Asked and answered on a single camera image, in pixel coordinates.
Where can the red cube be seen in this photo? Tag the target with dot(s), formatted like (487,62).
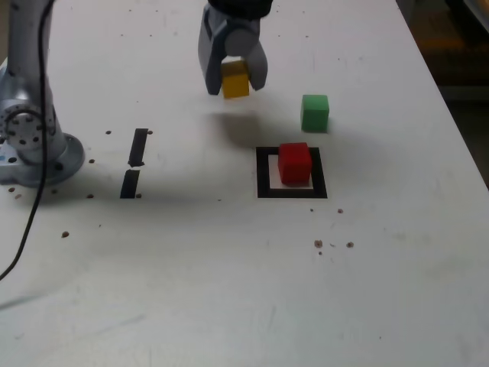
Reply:
(294,164)

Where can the black tape strip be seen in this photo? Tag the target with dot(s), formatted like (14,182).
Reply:
(137,147)

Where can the yellow cube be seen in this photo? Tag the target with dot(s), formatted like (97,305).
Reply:
(235,84)

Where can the black tape square outline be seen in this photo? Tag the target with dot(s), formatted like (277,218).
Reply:
(263,172)

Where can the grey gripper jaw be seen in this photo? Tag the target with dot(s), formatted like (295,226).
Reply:
(210,61)
(240,40)

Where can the green cube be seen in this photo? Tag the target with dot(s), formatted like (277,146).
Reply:
(315,114)

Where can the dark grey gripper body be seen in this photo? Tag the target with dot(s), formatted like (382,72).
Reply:
(244,21)

